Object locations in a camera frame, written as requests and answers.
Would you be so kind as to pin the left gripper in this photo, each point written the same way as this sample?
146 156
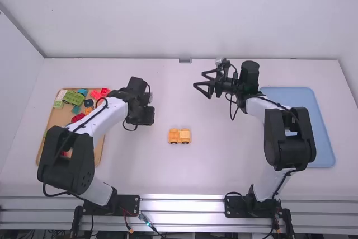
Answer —
142 116

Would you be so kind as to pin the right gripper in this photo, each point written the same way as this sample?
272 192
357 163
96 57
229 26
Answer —
228 82

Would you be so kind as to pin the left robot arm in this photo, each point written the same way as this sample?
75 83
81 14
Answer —
67 163

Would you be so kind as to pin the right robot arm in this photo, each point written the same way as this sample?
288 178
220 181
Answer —
288 144

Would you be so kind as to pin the yellow toy car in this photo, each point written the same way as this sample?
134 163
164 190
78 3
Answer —
179 136

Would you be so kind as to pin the square coral toy brick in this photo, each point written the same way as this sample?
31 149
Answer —
105 91

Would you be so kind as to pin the long coral toy brick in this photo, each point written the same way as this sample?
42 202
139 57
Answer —
95 94

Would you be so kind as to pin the orange toy brick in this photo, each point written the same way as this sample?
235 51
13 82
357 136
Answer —
88 111

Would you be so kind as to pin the dark blue toy brick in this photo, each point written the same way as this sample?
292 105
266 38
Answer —
89 102

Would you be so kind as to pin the cyan toy brick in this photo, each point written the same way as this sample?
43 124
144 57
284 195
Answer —
83 91

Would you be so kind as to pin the red wheeled toy brick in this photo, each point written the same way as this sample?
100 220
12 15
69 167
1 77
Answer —
77 117

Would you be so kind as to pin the clear teal toy brick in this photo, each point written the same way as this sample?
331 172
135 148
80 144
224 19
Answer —
76 109

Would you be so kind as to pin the green wheeled toy brick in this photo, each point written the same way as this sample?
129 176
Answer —
73 98

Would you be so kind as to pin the long white toy brick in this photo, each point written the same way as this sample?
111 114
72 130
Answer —
62 94

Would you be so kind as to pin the pale green toy brick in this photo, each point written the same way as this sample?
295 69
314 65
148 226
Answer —
58 104

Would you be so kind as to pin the tan tray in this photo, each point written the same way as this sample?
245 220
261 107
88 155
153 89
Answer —
56 122

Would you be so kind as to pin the silver rails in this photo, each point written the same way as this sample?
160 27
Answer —
181 208

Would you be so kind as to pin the blue mat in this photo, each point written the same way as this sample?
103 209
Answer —
321 116

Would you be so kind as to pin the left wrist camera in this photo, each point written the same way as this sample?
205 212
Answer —
150 97

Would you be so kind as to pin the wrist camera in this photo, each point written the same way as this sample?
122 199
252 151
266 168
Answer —
150 97
219 61

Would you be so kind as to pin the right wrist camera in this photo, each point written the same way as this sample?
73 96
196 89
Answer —
219 61

